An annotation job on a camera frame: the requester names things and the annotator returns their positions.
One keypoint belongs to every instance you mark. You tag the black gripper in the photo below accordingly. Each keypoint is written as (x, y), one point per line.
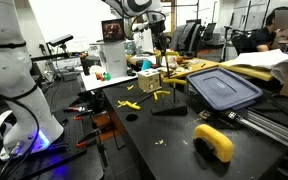
(158, 28)

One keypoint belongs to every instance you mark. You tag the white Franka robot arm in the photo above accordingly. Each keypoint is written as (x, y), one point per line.
(10, 73)

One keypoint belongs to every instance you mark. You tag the black tool stand platform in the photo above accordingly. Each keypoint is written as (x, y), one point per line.
(169, 109)

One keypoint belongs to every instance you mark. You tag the seated person in black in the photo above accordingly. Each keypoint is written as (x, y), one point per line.
(262, 36)

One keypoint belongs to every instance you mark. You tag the white drawing board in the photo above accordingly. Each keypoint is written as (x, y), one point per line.
(144, 41)

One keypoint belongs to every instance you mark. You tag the dark metal can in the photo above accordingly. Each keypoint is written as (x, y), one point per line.
(159, 60)

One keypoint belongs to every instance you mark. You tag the grey jacket on chair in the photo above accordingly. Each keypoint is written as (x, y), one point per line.
(184, 36)

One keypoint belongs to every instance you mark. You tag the white cloth bag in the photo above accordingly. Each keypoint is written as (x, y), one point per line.
(172, 62)

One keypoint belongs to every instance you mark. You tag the teal plastic cup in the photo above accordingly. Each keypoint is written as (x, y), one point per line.
(146, 65)

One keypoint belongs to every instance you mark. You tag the small wooden block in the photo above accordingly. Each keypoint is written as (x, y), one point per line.
(164, 70)

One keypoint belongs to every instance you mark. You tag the wooden cube shape sorter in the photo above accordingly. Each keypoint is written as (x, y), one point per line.
(149, 81)

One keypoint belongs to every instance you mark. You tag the black computer mouse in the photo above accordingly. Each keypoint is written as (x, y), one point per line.
(131, 72)

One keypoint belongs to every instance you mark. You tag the light wooden table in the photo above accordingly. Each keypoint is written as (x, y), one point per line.
(200, 65)

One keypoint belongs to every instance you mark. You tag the small display laptop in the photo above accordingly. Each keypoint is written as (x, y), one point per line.
(113, 30)

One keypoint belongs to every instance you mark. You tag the black office chair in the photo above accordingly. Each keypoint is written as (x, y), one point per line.
(209, 31)

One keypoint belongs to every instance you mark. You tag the small green toy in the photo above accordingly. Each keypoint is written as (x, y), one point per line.
(107, 77)

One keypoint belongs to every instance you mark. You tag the small red toy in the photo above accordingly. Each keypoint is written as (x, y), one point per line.
(99, 76)

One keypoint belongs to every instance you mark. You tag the blue plastic container lid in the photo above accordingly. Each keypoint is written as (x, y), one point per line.
(224, 88)

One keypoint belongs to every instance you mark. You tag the white foam base board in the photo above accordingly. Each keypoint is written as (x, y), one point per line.
(94, 84)

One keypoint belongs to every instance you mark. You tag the black mesh desk chair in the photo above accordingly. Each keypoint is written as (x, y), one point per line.
(240, 43)

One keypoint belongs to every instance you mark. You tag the black bottle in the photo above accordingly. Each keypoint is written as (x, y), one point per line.
(85, 66)

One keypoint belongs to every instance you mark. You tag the yellow foam board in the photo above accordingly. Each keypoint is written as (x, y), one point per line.
(247, 70)

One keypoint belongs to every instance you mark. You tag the white paper sheets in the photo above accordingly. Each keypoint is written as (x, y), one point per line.
(267, 58)

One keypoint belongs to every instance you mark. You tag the silver head orange wrench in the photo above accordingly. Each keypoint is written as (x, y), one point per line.
(75, 109)

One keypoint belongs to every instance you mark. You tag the black boom rod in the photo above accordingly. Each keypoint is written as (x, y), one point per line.
(50, 57)

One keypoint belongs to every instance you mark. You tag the yellow arch foam block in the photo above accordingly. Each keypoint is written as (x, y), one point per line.
(217, 138)

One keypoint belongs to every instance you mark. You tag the orange tipped black clamp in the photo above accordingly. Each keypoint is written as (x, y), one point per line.
(84, 142)

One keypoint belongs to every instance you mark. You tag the white box pedestal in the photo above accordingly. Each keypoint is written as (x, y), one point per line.
(114, 60)

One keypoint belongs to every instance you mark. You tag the black stereo camera bar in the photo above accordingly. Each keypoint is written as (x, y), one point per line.
(60, 40)

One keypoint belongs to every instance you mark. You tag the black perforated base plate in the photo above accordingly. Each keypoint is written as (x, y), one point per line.
(67, 133)

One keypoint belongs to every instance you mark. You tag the aluminium extrusion rail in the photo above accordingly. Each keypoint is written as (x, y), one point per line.
(270, 128)

